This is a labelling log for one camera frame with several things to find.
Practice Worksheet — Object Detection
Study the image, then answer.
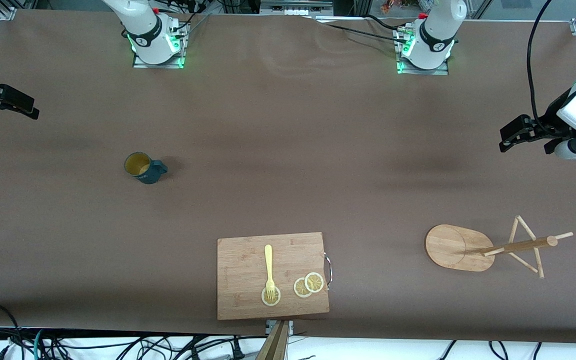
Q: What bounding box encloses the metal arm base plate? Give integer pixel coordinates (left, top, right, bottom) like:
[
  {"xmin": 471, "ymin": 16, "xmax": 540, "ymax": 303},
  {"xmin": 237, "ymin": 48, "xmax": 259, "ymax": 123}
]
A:
[
  {"xmin": 396, "ymin": 57, "xmax": 450, "ymax": 76},
  {"xmin": 132, "ymin": 50, "xmax": 186, "ymax": 70}
]

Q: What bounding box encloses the wooden cup rack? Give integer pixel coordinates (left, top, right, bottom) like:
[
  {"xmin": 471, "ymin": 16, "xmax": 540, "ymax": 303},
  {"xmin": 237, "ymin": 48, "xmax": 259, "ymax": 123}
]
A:
[{"xmin": 425, "ymin": 215, "xmax": 574, "ymax": 280}]

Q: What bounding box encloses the lemon slice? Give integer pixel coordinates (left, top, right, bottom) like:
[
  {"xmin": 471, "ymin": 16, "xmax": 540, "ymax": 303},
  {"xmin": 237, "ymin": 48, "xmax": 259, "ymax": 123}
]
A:
[
  {"xmin": 293, "ymin": 277, "xmax": 314, "ymax": 299},
  {"xmin": 261, "ymin": 285, "xmax": 282, "ymax": 307},
  {"xmin": 304, "ymin": 272, "xmax": 325, "ymax": 294}
]

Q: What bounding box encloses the thin black tangled cable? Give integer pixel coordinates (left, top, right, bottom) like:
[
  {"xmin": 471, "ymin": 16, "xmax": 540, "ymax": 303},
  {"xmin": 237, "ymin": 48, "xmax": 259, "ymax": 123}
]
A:
[{"xmin": 43, "ymin": 334, "xmax": 231, "ymax": 360}]

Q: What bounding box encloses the brown table cover sheet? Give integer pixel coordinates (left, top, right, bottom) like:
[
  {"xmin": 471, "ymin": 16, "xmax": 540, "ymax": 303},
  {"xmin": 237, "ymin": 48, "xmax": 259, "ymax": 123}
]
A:
[{"xmin": 0, "ymin": 9, "xmax": 576, "ymax": 345}]

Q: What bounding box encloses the black cable on table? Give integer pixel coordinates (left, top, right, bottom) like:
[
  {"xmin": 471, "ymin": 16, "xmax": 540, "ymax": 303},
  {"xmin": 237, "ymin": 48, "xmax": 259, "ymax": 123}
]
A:
[
  {"xmin": 315, "ymin": 20, "xmax": 410, "ymax": 45},
  {"xmin": 365, "ymin": 14, "xmax": 411, "ymax": 33}
]

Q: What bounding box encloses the grey power strip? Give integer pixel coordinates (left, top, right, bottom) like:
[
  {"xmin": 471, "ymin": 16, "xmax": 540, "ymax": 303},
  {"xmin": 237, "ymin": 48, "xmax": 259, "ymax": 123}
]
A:
[{"xmin": 260, "ymin": 0, "xmax": 334, "ymax": 16}]

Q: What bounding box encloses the wooden cutting board metal handle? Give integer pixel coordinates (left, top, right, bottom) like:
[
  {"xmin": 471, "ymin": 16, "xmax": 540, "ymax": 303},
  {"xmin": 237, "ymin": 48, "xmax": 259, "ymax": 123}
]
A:
[{"xmin": 216, "ymin": 231, "xmax": 333, "ymax": 321}]

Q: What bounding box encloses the teal cup yellow inside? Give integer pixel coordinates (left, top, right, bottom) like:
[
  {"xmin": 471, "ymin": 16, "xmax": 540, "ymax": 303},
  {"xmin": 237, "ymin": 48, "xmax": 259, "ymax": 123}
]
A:
[{"xmin": 124, "ymin": 152, "xmax": 169, "ymax": 185}]

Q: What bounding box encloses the yellow plastic fork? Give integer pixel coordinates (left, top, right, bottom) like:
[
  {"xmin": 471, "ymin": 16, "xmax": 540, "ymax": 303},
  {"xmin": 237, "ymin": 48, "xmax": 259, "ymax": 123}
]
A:
[{"xmin": 264, "ymin": 244, "xmax": 277, "ymax": 304}]

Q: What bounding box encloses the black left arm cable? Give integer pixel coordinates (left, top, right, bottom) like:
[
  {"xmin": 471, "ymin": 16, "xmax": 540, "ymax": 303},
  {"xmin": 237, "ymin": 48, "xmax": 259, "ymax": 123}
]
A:
[{"xmin": 526, "ymin": 0, "xmax": 554, "ymax": 135}]

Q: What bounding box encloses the wooden post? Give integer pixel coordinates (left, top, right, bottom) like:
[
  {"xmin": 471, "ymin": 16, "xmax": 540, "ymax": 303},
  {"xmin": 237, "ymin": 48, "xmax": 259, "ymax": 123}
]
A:
[{"xmin": 255, "ymin": 320, "xmax": 290, "ymax": 360}]

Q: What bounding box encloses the small metal bracket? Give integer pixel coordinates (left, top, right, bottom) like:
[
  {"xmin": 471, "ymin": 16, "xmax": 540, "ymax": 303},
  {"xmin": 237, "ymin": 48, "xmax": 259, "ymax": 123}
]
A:
[{"xmin": 265, "ymin": 319, "xmax": 295, "ymax": 337}]

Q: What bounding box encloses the thin cable at arm base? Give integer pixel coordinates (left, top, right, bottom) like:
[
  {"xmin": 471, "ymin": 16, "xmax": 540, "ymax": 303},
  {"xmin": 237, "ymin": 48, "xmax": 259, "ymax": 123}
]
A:
[{"xmin": 168, "ymin": 10, "xmax": 212, "ymax": 39}]

